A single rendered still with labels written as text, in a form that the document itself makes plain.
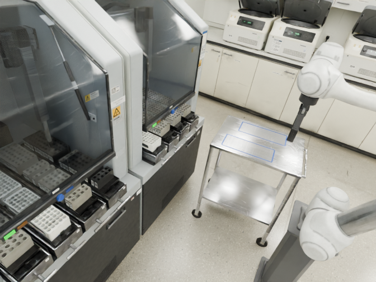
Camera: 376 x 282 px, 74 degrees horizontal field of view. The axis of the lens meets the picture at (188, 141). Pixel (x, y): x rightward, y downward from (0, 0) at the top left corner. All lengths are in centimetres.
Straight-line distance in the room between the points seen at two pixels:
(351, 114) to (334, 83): 266
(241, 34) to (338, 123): 168
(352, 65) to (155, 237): 276
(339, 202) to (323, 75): 69
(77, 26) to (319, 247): 136
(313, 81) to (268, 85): 267
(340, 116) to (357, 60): 68
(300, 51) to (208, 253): 250
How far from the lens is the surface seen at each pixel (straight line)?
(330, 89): 98
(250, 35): 351
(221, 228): 226
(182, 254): 208
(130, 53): 119
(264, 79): 358
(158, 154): 156
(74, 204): 127
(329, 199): 142
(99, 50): 113
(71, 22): 120
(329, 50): 111
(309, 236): 128
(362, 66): 345
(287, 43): 343
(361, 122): 369
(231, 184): 221
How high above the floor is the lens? 183
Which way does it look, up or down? 37 degrees down
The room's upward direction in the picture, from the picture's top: 9 degrees clockwise
